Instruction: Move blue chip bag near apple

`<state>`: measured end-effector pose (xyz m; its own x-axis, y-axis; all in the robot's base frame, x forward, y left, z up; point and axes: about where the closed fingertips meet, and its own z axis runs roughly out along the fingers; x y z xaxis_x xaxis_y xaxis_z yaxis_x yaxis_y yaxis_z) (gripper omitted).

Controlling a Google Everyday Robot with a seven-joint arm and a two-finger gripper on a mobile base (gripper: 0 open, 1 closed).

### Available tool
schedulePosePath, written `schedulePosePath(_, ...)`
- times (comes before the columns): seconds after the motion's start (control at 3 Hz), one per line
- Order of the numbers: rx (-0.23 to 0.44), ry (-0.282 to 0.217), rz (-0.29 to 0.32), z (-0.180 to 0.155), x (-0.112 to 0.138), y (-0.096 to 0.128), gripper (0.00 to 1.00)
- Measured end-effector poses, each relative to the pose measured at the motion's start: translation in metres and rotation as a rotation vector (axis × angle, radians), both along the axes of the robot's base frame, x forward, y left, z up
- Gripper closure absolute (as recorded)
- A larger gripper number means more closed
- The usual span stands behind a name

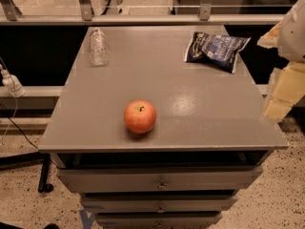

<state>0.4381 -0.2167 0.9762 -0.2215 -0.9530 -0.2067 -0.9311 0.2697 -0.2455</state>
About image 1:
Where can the metal guard railing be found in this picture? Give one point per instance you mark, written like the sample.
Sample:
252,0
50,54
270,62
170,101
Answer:
142,12

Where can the red apple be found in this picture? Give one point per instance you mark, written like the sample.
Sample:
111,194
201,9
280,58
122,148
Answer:
140,116

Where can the grey drawer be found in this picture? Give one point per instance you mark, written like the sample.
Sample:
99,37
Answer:
159,203
159,179
157,220

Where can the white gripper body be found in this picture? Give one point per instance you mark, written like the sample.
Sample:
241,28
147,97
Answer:
294,35

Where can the middle grey drawer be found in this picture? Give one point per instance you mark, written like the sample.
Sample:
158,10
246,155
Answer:
159,203

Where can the blue chip bag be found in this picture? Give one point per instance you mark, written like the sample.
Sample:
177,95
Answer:
220,49

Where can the grey drawer cabinet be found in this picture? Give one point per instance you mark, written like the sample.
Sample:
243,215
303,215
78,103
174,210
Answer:
204,117

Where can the top grey drawer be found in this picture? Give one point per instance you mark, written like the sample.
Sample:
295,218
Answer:
159,179

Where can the bottom grey drawer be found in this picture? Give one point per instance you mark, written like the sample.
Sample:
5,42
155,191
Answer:
157,220

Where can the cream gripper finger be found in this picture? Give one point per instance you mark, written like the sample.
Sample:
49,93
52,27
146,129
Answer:
269,39
285,88

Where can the clear plastic water bottle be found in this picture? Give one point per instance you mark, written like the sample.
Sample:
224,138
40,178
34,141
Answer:
98,47

